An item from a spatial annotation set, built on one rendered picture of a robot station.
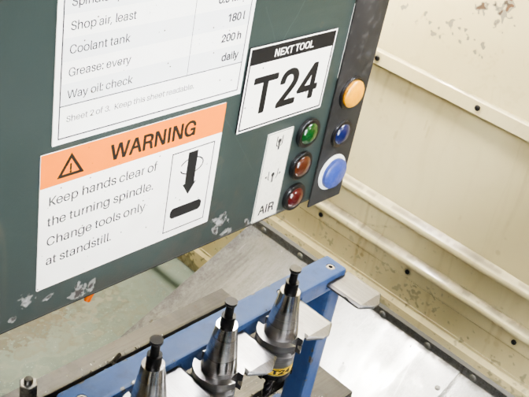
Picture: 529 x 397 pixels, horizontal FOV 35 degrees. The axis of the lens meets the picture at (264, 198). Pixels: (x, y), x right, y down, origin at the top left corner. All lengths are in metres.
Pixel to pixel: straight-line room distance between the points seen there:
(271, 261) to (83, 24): 1.42
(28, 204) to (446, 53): 1.08
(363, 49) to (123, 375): 0.49
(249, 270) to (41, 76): 1.41
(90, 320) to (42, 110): 1.56
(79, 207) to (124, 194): 0.04
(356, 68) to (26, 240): 0.32
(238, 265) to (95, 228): 1.32
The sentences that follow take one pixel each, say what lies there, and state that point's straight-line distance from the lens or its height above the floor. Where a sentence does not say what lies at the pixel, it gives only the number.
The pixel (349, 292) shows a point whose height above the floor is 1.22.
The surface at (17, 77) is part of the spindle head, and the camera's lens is 0.49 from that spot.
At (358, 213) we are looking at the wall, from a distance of 1.73.
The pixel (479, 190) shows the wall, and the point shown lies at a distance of 1.55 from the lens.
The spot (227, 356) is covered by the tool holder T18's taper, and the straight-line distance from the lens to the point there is 1.00.
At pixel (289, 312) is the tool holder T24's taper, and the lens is 1.06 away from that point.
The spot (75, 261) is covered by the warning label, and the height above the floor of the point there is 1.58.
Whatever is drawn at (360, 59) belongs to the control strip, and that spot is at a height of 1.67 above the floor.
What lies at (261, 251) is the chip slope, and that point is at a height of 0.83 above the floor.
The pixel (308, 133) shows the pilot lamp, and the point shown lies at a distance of 0.70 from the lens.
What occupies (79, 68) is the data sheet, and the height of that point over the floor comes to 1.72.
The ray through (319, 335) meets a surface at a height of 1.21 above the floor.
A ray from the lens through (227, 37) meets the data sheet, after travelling 0.59.
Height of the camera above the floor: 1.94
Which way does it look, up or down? 32 degrees down
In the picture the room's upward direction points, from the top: 12 degrees clockwise
